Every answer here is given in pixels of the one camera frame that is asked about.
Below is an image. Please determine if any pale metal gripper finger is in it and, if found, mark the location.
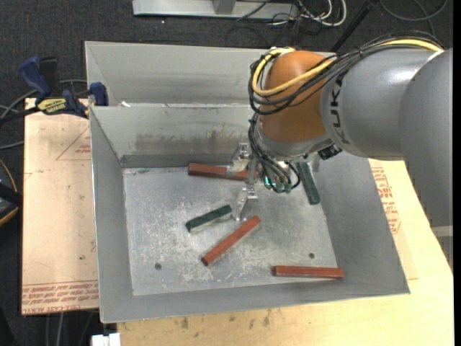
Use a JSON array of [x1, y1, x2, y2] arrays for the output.
[[235, 187, 259, 223], [227, 143, 252, 182]]

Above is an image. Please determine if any red-brown flat block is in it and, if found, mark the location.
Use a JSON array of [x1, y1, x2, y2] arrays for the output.
[[272, 265, 346, 280], [200, 215, 262, 267], [187, 162, 259, 182]]

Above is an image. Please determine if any dark green flat block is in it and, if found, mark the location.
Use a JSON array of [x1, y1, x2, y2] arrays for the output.
[[184, 204, 234, 234], [297, 160, 322, 206]]

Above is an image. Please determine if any grey metal bin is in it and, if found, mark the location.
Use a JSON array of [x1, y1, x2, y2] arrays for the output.
[[84, 40, 411, 324]]

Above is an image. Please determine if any brown cardboard board, red print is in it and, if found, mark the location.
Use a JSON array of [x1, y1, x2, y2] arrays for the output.
[[21, 97, 421, 317]]

